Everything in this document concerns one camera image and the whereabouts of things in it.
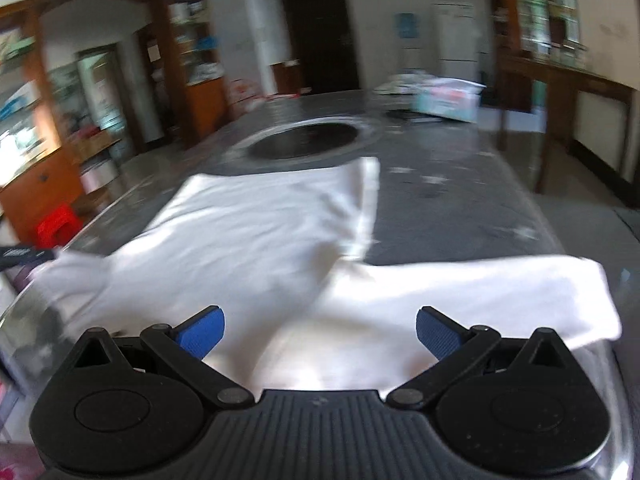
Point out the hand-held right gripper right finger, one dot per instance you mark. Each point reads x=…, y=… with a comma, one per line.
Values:
x=437, y=330

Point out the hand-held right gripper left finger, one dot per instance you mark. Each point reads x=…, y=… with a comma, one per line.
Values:
x=202, y=330

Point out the white shirt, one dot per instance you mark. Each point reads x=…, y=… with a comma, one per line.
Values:
x=250, y=235

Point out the red plastic stool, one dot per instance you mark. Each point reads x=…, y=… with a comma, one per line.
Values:
x=57, y=227

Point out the brown inner door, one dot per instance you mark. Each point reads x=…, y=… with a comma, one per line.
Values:
x=107, y=100

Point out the round hot pot recess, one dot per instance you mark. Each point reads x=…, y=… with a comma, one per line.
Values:
x=305, y=140

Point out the black book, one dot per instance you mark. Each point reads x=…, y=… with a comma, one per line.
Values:
x=407, y=115

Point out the wooden arched shelf unit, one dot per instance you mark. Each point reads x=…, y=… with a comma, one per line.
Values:
x=200, y=105

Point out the tissue pack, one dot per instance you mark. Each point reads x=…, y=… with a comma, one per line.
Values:
x=447, y=100

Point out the patterned cloth pile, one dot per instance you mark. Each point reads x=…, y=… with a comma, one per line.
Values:
x=405, y=82

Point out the small dark cabinet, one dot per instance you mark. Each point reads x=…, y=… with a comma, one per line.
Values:
x=286, y=77

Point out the wooden console table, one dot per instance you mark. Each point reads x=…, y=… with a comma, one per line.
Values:
x=560, y=77

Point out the water dispenser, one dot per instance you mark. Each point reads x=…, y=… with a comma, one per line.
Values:
x=410, y=45

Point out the white refrigerator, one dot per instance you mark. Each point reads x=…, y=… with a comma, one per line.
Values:
x=457, y=40

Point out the dark wooden door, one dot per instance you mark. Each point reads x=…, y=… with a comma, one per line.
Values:
x=320, y=35

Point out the wooden wall display cabinet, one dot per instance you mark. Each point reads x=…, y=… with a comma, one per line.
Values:
x=540, y=10

